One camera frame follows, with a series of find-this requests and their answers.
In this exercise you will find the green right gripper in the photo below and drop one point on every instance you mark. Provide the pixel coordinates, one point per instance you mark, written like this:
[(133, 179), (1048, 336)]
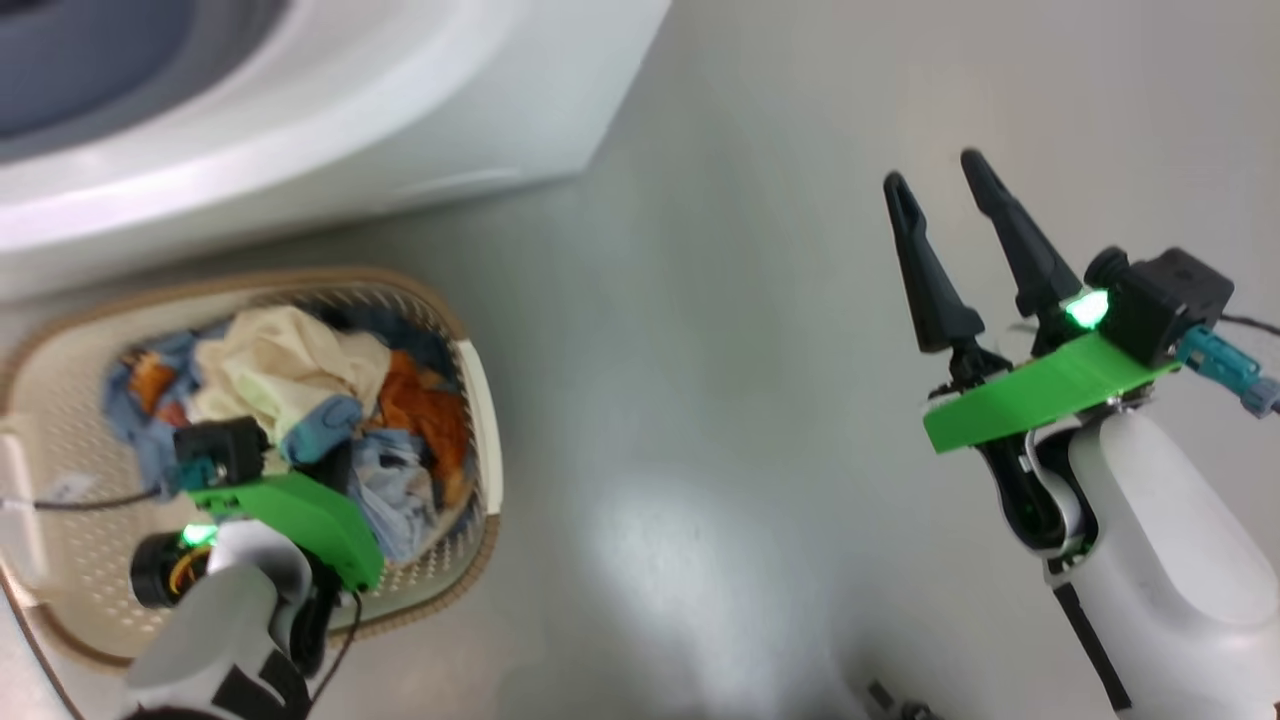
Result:
[(1040, 395)]

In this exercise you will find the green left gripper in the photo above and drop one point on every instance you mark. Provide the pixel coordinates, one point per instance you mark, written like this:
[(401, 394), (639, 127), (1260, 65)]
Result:
[(310, 510)]

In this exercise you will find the blue bear print garment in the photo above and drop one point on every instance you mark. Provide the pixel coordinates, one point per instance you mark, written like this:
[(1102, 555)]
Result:
[(405, 490)]

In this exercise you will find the cream garment with black print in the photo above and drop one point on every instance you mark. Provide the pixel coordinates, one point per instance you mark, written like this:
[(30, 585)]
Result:
[(280, 360)]

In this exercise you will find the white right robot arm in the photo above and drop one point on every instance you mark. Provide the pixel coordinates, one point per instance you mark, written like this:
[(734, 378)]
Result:
[(1170, 560)]

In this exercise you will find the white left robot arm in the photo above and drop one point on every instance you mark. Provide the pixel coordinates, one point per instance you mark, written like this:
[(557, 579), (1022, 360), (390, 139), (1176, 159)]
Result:
[(220, 620)]

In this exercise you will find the cream perforated laundry basket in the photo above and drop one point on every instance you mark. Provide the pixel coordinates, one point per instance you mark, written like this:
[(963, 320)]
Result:
[(60, 400)]

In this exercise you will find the white front-load washing machine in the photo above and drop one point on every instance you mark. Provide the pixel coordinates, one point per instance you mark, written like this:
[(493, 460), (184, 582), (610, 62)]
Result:
[(450, 110)]

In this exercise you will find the grey rubber door seal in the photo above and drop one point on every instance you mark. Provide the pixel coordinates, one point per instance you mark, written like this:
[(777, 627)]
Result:
[(215, 55)]

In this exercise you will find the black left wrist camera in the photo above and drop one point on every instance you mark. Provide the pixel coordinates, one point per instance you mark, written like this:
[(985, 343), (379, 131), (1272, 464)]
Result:
[(225, 450)]

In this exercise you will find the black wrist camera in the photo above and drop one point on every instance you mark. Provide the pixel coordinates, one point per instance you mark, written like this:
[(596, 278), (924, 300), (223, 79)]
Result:
[(1170, 300), (225, 450)]

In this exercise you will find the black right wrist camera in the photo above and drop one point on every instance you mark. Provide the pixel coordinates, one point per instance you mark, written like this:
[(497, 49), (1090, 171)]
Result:
[(1170, 300)]

